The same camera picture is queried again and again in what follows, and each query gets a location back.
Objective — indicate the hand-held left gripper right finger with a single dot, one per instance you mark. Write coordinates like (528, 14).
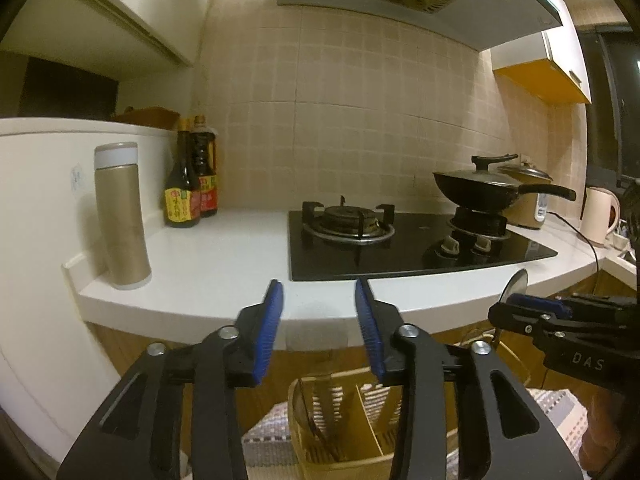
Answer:
(369, 330)

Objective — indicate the white refrigerator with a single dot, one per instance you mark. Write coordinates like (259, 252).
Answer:
(45, 260)

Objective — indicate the yellow and white wall cabinet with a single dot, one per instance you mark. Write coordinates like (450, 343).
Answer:
(545, 70)

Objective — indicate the metal spoon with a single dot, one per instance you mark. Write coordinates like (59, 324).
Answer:
(515, 285)

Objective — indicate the black glass gas stove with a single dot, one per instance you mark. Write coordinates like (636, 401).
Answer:
(415, 255)

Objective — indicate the round gas burner with grate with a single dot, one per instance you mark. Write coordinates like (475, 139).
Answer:
(350, 222)

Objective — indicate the striped floor mat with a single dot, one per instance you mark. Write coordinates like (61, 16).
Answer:
(557, 410)

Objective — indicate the gas burner under wok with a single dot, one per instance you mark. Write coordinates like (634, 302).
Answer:
(477, 225)

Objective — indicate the person's right forearm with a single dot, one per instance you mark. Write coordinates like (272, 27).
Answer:
(602, 425)

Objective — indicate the white electric kettle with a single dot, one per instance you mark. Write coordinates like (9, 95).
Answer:
(597, 215)

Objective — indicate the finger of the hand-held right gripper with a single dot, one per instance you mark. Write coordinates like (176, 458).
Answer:
(537, 305)
(510, 317)

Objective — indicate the beige slotted utensil holder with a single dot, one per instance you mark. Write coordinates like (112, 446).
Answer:
(345, 440)

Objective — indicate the red label sauce bottle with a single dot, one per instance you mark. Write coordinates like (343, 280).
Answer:
(206, 175)

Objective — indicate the yellow label soy sauce bottle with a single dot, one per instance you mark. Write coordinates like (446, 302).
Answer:
(181, 195)

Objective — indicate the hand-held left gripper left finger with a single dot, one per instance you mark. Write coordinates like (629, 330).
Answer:
(266, 330)

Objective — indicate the black wok pan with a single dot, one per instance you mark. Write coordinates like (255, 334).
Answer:
(480, 192)

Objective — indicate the white stove knob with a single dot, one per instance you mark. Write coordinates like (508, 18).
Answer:
(482, 246)
(448, 246)

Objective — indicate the brown wooden box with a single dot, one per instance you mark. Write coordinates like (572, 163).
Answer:
(147, 117)

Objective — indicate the beige rice cooker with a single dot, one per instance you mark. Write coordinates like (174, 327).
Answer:
(532, 205)

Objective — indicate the dark wok lid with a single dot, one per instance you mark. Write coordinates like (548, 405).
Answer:
(480, 175)

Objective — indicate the gold thermos flask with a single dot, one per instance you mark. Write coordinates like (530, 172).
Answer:
(121, 220)

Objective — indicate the dark utensil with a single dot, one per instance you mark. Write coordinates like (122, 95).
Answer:
(325, 440)

